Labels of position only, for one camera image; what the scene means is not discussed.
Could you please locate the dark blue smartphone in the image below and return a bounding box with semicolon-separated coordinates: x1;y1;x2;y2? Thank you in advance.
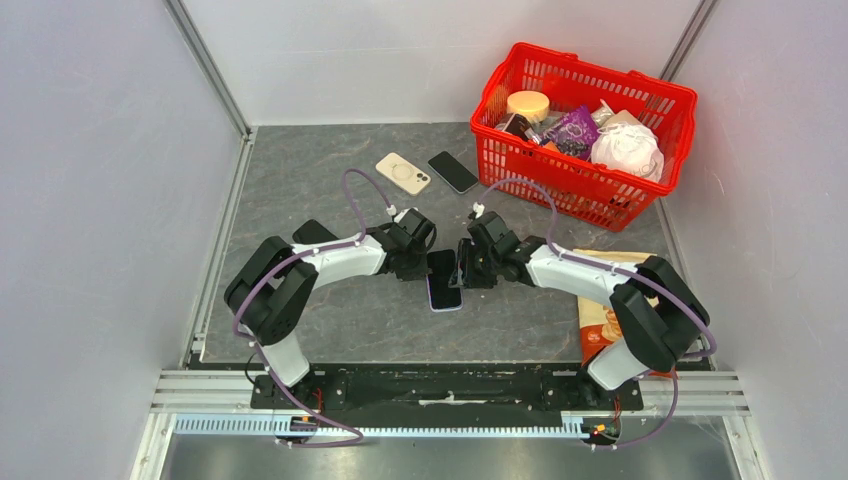
427;249;463;312

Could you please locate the beige phone case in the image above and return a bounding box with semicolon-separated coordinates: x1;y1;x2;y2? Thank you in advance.
375;152;431;196

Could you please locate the black phone case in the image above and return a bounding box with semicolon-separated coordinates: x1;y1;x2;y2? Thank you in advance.
292;219;339;244

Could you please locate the lavender phone case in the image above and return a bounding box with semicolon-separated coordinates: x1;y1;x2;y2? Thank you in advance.
427;266;463;313

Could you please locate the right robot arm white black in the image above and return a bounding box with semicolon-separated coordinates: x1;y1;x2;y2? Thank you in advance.
452;211;709;409

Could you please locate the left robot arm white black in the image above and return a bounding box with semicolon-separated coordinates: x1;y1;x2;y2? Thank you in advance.
224;208;437;409

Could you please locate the black smartphone near basket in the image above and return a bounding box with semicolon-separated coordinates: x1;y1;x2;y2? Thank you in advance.
427;151;479;194

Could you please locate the cassava chips bag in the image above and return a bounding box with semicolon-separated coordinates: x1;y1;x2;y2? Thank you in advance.
576;249;651;364

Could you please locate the red plastic shopping basket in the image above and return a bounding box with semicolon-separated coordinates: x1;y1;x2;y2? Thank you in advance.
470;42;697;231

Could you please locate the purple snack packet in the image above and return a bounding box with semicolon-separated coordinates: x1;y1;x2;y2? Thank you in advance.
542;105;600;160

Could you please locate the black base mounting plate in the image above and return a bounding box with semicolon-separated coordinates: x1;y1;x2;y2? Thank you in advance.
291;362;644;428

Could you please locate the yellow lid jar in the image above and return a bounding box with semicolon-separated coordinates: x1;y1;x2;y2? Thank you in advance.
506;90;550;123

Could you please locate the white plastic bag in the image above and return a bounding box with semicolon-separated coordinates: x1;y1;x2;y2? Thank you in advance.
590;123;665;182

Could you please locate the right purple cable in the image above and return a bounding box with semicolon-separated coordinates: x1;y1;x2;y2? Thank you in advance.
468;177;719;452

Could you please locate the purple cable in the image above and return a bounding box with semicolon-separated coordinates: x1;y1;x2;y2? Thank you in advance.
468;177;719;452
231;168;367;450

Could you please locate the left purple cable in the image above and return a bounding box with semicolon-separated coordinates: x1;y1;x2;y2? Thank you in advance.
231;168;367;450

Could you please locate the aluminium frame rail front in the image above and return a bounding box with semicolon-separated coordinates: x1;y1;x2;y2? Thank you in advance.
151;371;751;439

